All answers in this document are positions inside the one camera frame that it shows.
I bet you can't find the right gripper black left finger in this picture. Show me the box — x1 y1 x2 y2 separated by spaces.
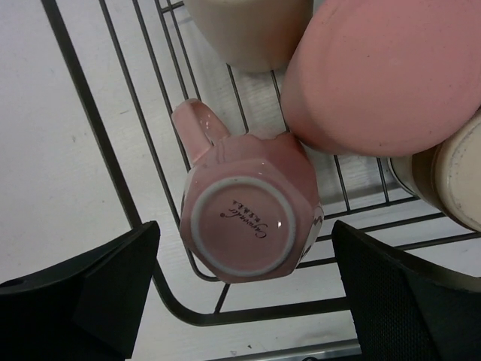
1 221 160 360

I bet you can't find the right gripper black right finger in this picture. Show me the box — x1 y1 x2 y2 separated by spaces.
331 221 480 360

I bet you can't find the matte pink tumbler cup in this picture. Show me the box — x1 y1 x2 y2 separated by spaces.
281 1 480 156

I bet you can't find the grey-beige speckled cup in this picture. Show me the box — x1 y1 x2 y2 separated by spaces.
184 0 313 73

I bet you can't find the glossy pink handled mug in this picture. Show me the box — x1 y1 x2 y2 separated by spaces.
172 99 324 284

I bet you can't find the black wire dish rack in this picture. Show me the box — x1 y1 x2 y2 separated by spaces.
43 1 480 326

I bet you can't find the beige cream cup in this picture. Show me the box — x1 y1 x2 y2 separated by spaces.
387 111 480 232

